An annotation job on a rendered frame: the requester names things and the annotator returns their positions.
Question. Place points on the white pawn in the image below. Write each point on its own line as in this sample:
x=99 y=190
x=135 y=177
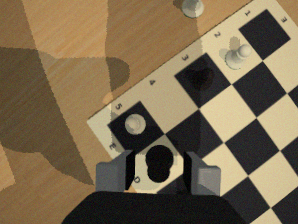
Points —
x=134 y=126
x=236 y=58

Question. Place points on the chessboard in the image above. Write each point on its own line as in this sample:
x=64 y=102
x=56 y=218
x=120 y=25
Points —
x=246 y=123

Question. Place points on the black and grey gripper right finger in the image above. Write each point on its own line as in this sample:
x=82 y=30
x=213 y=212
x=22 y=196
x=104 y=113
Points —
x=200 y=178

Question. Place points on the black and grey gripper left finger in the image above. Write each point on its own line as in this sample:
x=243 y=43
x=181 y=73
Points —
x=116 y=175

